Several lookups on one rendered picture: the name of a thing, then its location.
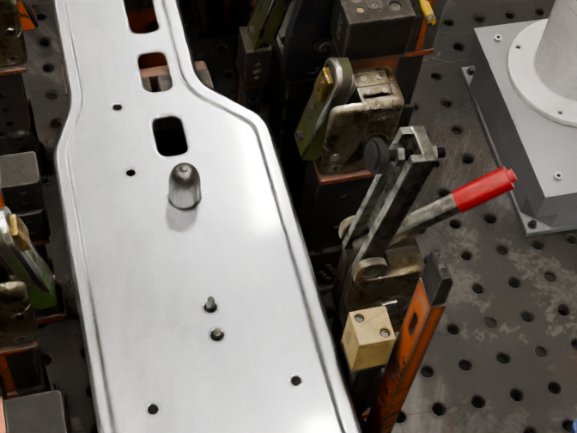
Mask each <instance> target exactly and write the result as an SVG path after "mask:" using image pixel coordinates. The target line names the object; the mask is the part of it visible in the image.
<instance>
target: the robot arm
mask: <svg viewBox="0 0 577 433"><path fill-rule="evenodd" d="M507 74H508V77H509V81H510V83H511V84H512V86H513V89H514V90H515V92H516V93H517V94H518V96H519V97H520V99H521V100H522V101H523V102H524V103H526V104H527V105H528V106H529V107H530V108H532V109H533V110H534V111H536V112H537V113H539V114H541V115H542V116H544V117H545V118H547V119H550V120H553V121H555V122H557V123H560V124H563V125H569V126H573V127H577V0H555V2H554V5H553V8H552V10H551V12H550V17H549V19H545V20H542V21H538V22H535V23H533V24H531V25H530V26H529V27H526V28H525V29H524V30H523V31H521V32H520V33H519V34H518V35H517V37H516V38H515V39H514V41H513V43H512V45H511V47H510V49H509V52H508V55H507Z"/></svg>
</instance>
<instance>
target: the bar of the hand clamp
mask: <svg viewBox="0 0 577 433"><path fill-rule="evenodd" d="M445 156H446V149H445V147H444V146H438V147H437V145H436V144H434V143H433V142H432V141H431V142H430V141H429V138H428V134H427V132H426V130H425V127H424V126H423V125H415V126H408V127H400V128H399V129H398V132H397V134H396V136H395V138H394V139H393V141H392V144H391V146H390V148H389V149H388V147H387V145H386V143H385V142H384V141H383V140H382V139H381V138H371V139H370V140H369V141H368V143H367V144H366V146H365V149H364V162H365V165H366V168H367V170H368V171H370V173H371V174H376V175H375V177H374V180H373V182H372V184H371V186H370V187H369V189H368V191H367V194H366V196H365V198H364V199H363V201H362V203H361V206H360V208H359V210H358V211H357V213H356V215H355V218H354V220H353V222H352V223H351V225H350V227H349V230H348V232H347V234H346V236H345V237H344V239H343V242H342V245H343V249H352V248H353V246H352V242H353V241H354V240H355V238H356V237H357V236H359V235H366V234H368V233H369V234H368V235H367V238H366V240H365V241H364V243H363V245H362V247H361V249H360V251H359V253H358V254H357V256H356V258H355V261H354V262H353V264H352V266H351V267H350V271H351V274H352V271H353V269H354V266H355V264H357V263H358V262H359V261H361V260H364V259H368V258H373V257H381V258H382V257H383V255H384V254H385V252H386V249H387V248H388V247H389V245H390V243H391V242H392V239H393V237H394V236H395V234H396V233H397V231H398V229H399V227H400V225H401V223H402V222H403V220H404V218H405V217H406V215H407V213H408V211H409V210H410V207H411V206H412V205H413V203H414V201H415V199H416V197H417V195H418V193H419V192H420V191H421V189H422V186H423V185H424V183H425V181H426V179H427V178H428V176H429V174H430V173H431V171H432V169H433V167H434V165H435V163H436V162H437V159H440V158H445Z"/></svg>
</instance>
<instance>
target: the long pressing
mask: <svg viewBox="0 0 577 433"><path fill-rule="evenodd" d="M151 1H152V4H153V8H154V12H155V18H156V21H157V25H158V28H157V29H156V30H155V31H153V32H147V33H140V34H138V33H134V32H132V31H131V26H130V23H129V19H128V15H127V11H126V7H125V0H52V9H53V14H54V19H55V24H56V29H57V34H58V43H59V48H60V52H61V58H62V62H63V67H64V76H65V81H66V86H67V91H68V96H69V108H68V112H67V114H66V117H65V120H64V124H63V126H62V129H61V131H60V134H59V137H58V140H57V143H56V146H55V150H54V155H53V161H54V168H55V173H56V178H57V184H58V194H59V199H60V204H61V210H62V215H63V220H64V231H65V236H66V241H67V247H68V252H69V257H70V267H71V273H72V278H73V284H74V289H75V294H76V304H77V309H78V315H79V321H80V326H81V331H82V341H83V346H84V351H85V357H86V363H87V368H88V378H89V383H90V388H91V394H92V400H93V405H94V415H95V420H96V425H97V430H98V433H362V432H361V427H360V424H359V421H358V418H357V415H356V412H355V407H354V404H353V400H352V398H351V395H350V391H349V387H348V383H347V381H346V378H345V374H344V372H343V366H342V364H341V360H340V357H339V355H338V351H337V347H336V343H335V340H334V338H333V334H332V331H331V326H330V323H329V320H328V317H327V314H326V311H325V306H324V303H323V300H322V297H321V294H320V291H319V286H318V283H317V279H316V277H315V274H314V270H313V266H312V262H311V260H310V257H309V253H308V251H307V245H306V243H305V239H304V236H303V234H302V230H301V226H300V222H299V219H298V216H297V213H296V210H295V205H294V202H293V199H292V196H291V193H290V190H289V185H288V182H287V179H286V176H285V173H284V170H283V166H282V162H281V158H280V156H279V153H278V149H277V146H276V141H275V138H274V136H273V132H272V129H271V128H270V125H269V124H268V122H267V121H266V120H265V119H264V118H263V117H262V116H261V115H260V114H258V113H256V112H254V111H253V110H252V109H250V108H248V107H245V106H243V105H241V104H240V103H238V102H236V101H234V100H232V99H230V98H228V97H227V96H225V95H222V94H220V93H218V92H216V91H215V90H213V89H212V88H210V87H208V86H207V85H206V84H205V83H204V82H203V81H202V80H201V79H200V77H199V76H198V73H197V69H196V65H195V63H194V59H193V56H192V52H191V47H190V43H189V40H188V36H187V32H186V29H185V24H184V20H183V16H182V13H181V10H180V6H179V0H151ZM152 53H160V54H162V55H164V56H165V58H166V61H167V67H168V71H169V75H170V78H171V82H172V87H171V88H170V89H169V90H167V91H161V92H154V93H150V92H148V91H146V90H145V89H144V86H143V79H142V76H141V71H140V68H139V64H138V59H139V58H140V57H141V56H142V55H146V54H152ZM116 104H119V105H121V106H122V108H121V110H119V111H115V110H113V109H112V107H113V106H114V105H116ZM167 118H177V119H179V120H180V121H181V124H182V127H183V131H184V134H185V140H186V144H187V151H186V152H185V153H184V154H182V155H177V156H162V155H161V154H160V153H159V151H158V148H157V143H156V140H155V133H154V129H153V123H154V122H155V121H156V120H157V119H167ZM180 162H189V163H190V164H192V165H193V166H195V167H196V169H197V170H198V172H199V174H200V179H201V199H200V202H199V204H198V205H197V206H196V207H194V208H192V209H189V210H179V209H177V208H175V207H173V206H172V205H171V204H170V203H169V200H168V177H169V174H170V172H171V170H172V168H173V167H174V166H175V165H176V164H178V163H180ZM130 169H132V170H134V171H135V172H136V173H135V175H133V176H128V175H127V174H126V172H127V171H128V170H130ZM209 296H213V297H214V298H215V304H216V306H217V308H216V311H214V312H212V313H210V312H207V311H206V310H205V309H204V305H205V303H206V302H207V298H208V297H209ZM217 329H218V330H220V331H222V332H223V339H222V340H220V341H215V340H213V339H212V338H211V336H210V335H211V333H212V332H213V331H215V330H217ZM294 376H298V377H300V378H301V384H300V385H299V386H294V385H293V384H292V383H291V379H292V378H293V377H294ZM150 405H156V406H158V408H159V411H158V412H157V413H156V414H154V415H152V414H149V413H148V407H149V406H150Z"/></svg>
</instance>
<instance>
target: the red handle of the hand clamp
mask: <svg viewBox="0 0 577 433"><path fill-rule="evenodd" d="M515 181H517V178H516V175H515V173H514V171H513V170H512V169H511V168H510V169H508V170H506V168H505V167H504V166H502V167H500V168H497V169H496V170H494V171H492V172H490V173H488V174H485V175H484V176H482V177H479V178H477V179H475V180H473V181H471V182H469V183H467V184H465V185H463V186H461V187H459V188H457V189H455V190H453V191H452V193H451V194H449V195H446V196H445V197H443V198H440V199H438V200H436V201H434V202H433V203H431V204H428V205H426V206H424V207H422V208H421V209H418V210H415V211H413V212H411V213H410V214H408V215H406V217H405V218H404V220H403V222H402V223H401V225H400V227H399V229H398V231H397V233H396V234H395V236H394V237H393V239H392V242H391V243H390V245H392V244H394V243H397V242H399V241H401V240H403V239H405V238H407V237H409V236H411V235H414V234H416V233H418V232H420V231H422V230H424V229H426V228H428V227H430V226H432V225H435V224H436V223H439V222H441V221H443V220H445V219H447V218H448V217H451V216H454V215H456V214H458V213H459V212H462V213H464V212H467V211H468V210H471V209H473V208H475V207H477V206H479V205H480V204H484V203H486V202H488V201H490V200H491V199H493V198H496V197H498V196H500V195H502V194H504V193H506V192H509V191H511V190H513V189H514V188H515V187H514V184H513V183H514V182H515ZM368 234H369V233H368ZM368 234H366V235H359V236H357V237H356V238H355V240H354V241H353V242H352V246H353V248H354V251H355V254H356V255H357V254H358V253H359V251H360V249H361V247H362V245H363V243H364V241H365V240H366V238H367V235H368ZM390 245H389V246H390Z"/></svg>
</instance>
